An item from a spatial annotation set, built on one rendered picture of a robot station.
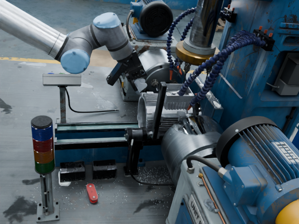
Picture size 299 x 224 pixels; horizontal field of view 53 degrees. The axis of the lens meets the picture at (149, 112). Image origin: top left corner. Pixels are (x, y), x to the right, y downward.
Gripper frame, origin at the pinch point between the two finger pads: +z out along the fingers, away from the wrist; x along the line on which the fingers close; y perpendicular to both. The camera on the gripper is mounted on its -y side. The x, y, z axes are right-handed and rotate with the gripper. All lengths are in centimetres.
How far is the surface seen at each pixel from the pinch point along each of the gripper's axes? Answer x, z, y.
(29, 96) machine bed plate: 43, 0, -58
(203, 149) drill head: -44.1, 0.9, 13.5
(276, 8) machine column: -20, -21, 56
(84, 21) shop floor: 407, 96, -52
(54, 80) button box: 15.6, -15.4, -31.7
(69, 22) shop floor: 398, 83, -74
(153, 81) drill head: 13.6, 6.6, 8.8
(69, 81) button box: 15.3, -11.8, -26.3
